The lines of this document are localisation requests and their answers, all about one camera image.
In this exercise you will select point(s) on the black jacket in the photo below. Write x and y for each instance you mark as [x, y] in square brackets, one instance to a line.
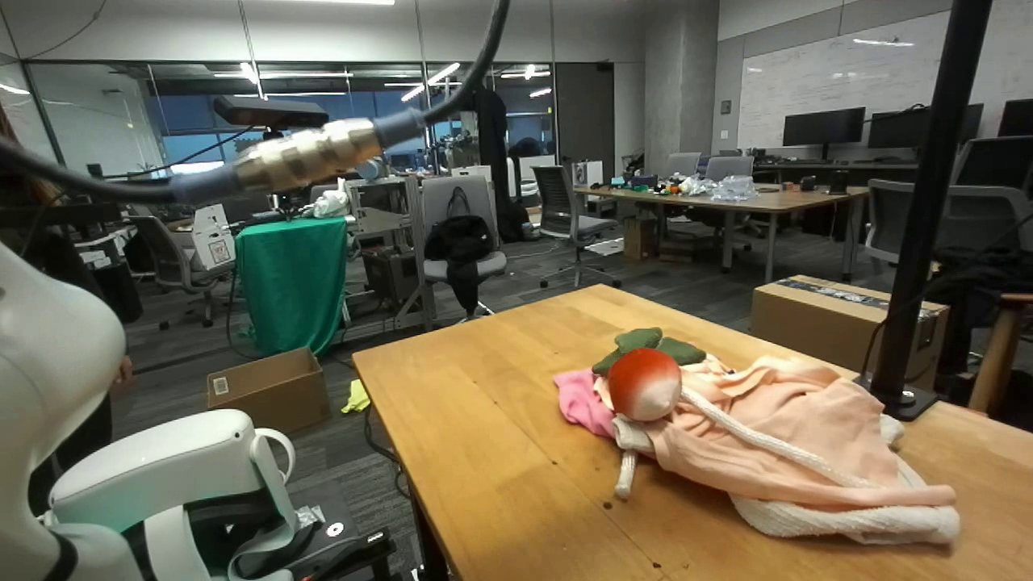
[987, 269]

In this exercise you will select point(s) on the small open cardboard box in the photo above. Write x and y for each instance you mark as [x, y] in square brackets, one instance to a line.
[269, 389]

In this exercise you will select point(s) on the yellow green rag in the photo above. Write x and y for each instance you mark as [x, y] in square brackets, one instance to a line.
[356, 397]

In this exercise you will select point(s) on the grey office chair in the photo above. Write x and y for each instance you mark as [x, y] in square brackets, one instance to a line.
[971, 219]

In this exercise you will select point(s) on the black bar camera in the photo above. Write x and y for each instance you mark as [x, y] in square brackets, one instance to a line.
[269, 111]

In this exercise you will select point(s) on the red tomato plush toy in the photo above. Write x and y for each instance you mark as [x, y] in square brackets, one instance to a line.
[642, 382]

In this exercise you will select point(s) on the magenta pink cloth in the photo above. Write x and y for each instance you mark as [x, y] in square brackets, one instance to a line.
[582, 403]

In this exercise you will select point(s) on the peach cloth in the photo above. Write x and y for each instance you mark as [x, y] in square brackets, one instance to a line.
[796, 429]

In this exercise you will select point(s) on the black computer monitor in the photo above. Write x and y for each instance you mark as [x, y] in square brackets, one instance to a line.
[897, 126]
[1019, 116]
[824, 126]

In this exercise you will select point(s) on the flat cardboard box black tape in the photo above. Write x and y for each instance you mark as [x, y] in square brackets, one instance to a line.
[818, 318]

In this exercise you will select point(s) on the white sign board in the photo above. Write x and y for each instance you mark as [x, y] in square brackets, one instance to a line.
[213, 237]

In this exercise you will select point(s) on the small brown cardboard box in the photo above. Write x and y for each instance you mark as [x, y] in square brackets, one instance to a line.
[641, 237]

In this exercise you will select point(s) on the long wooden office table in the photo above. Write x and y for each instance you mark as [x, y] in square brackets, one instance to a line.
[731, 197]

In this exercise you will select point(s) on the whiteboard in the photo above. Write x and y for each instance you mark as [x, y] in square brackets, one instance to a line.
[841, 74]

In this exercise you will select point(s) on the black office chair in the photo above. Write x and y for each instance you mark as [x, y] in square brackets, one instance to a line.
[463, 252]

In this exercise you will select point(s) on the grey mesh chair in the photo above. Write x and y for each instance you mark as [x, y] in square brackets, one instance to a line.
[557, 197]

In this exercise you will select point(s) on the green cloth cover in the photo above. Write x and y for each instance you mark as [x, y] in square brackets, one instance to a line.
[290, 278]

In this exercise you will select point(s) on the black vertical pole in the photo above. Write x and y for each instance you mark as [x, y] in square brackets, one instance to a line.
[925, 214]

